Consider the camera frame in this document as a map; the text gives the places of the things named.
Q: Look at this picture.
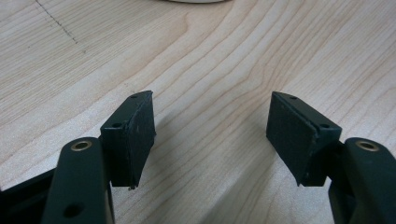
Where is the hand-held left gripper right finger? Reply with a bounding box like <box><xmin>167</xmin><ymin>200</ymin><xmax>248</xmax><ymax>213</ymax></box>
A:
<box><xmin>265</xmin><ymin>91</ymin><xmax>343</xmax><ymax>188</ymax></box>

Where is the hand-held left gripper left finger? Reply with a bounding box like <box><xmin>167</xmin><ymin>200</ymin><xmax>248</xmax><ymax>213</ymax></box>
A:
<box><xmin>100</xmin><ymin>90</ymin><xmax>157</xmax><ymax>190</ymax></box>

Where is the white pedal trash can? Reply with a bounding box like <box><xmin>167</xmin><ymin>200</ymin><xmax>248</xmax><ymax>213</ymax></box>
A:
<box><xmin>155</xmin><ymin>0</ymin><xmax>233</xmax><ymax>5</ymax></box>

